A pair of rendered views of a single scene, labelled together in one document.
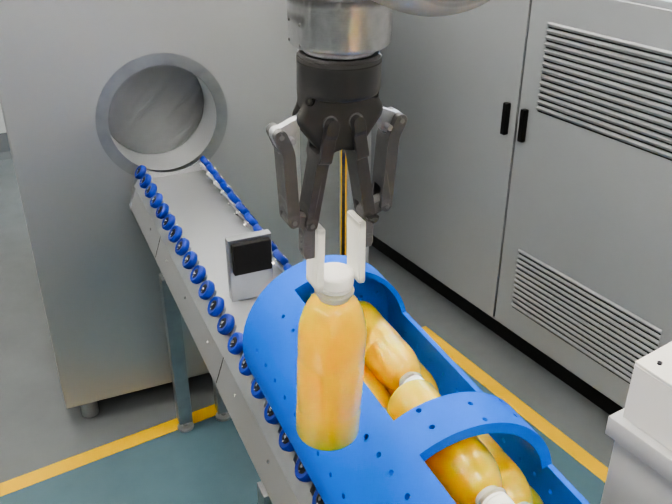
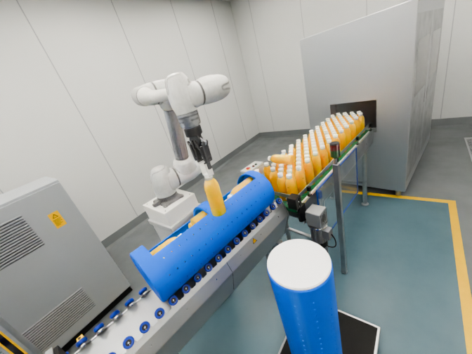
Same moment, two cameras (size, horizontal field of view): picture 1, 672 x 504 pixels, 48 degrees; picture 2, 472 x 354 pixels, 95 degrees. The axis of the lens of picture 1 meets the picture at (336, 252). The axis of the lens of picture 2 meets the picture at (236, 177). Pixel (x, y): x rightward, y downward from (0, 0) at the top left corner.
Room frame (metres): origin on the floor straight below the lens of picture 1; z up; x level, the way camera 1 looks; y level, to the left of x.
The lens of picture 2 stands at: (0.79, 0.95, 1.83)
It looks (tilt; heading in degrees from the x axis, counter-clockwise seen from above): 24 degrees down; 255
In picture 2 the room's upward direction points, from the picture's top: 17 degrees counter-clockwise
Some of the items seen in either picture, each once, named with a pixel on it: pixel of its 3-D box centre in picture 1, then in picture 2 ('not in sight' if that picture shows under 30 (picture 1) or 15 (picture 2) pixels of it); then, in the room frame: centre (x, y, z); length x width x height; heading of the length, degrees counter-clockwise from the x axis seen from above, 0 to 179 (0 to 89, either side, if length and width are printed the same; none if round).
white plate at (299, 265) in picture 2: not in sight; (297, 261); (0.47, 0.31, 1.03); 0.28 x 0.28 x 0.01
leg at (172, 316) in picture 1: (177, 355); not in sight; (2.10, 0.54, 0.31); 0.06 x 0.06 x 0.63; 24
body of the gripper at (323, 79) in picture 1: (338, 99); (194, 136); (0.67, 0.00, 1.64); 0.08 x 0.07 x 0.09; 114
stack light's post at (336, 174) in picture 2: not in sight; (341, 225); (-0.23, -0.17, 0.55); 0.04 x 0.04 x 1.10; 24
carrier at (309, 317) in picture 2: not in sight; (310, 321); (0.47, 0.31, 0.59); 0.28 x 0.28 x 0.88
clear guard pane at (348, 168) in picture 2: not in sight; (340, 191); (-0.42, -0.36, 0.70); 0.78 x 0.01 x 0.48; 24
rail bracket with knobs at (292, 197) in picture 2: not in sight; (293, 202); (0.15, -0.18, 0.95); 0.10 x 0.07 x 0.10; 114
